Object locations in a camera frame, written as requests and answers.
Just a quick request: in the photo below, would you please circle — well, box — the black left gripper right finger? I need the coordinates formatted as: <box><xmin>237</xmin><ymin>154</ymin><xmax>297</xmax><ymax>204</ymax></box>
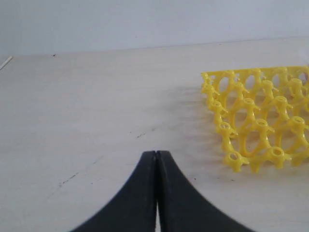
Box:
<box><xmin>156</xmin><ymin>151</ymin><xmax>251</xmax><ymax>232</ymax></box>

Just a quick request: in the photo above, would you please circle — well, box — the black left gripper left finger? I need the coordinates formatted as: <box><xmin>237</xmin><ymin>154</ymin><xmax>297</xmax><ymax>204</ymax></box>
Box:
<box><xmin>73</xmin><ymin>151</ymin><xmax>156</xmax><ymax>232</ymax></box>

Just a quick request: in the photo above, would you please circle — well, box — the yellow plastic egg tray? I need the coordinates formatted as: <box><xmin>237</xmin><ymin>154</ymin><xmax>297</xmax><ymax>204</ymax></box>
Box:
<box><xmin>201</xmin><ymin>66</ymin><xmax>309</xmax><ymax>173</ymax></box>

